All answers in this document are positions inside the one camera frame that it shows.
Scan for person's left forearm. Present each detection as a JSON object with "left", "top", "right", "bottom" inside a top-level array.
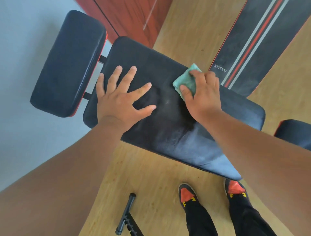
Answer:
[{"left": 0, "top": 118, "right": 123, "bottom": 236}]

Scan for red black shoe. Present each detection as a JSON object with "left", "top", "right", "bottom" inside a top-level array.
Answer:
[
  {"left": 179, "top": 183, "right": 199, "bottom": 207},
  {"left": 223, "top": 179, "right": 248, "bottom": 199}
]

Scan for black weight bench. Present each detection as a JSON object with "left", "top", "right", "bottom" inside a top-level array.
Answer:
[{"left": 29, "top": 9, "right": 311, "bottom": 236}]

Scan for person's right forearm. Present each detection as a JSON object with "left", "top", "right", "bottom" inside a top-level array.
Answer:
[{"left": 203, "top": 109, "right": 311, "bottom": 236}]

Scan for person's right hand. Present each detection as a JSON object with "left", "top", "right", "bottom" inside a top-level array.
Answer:
[{"left": 179, "top": 70, "right": 223, "bottom": 124}]

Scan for green cleaning cloth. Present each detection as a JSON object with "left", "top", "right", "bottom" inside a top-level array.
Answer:
[{"left": 172, "top": 63, "right": 202, "bottom": 101}]

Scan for striped black sit-up bench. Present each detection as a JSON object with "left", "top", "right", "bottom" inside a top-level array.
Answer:
[{"left": 208, "top": 0, "right": 311, "bottom": 98}]

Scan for black trousers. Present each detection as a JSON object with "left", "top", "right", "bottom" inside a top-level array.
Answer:
[{"left": 183, "top": 193, "right": 277, "bottom": 236}]

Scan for red black right shoe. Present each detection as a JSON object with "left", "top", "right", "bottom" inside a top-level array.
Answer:
[{"left": 223, "top": 179, "right": 248, "bottom": 199}]

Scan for red black left shoe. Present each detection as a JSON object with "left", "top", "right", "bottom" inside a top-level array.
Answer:
[{"left": 179, "top": 183, "right": 199, "bottom": 207}]

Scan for person's left hand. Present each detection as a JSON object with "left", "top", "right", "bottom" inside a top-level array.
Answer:
[{"left": 96, "top": 65, "right": 157, "bottom": 133}]

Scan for red-brown wooden door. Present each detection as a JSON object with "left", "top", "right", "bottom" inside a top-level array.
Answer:
[{"left": 75, "top": 0, "right": 173, "bottom": 49}]

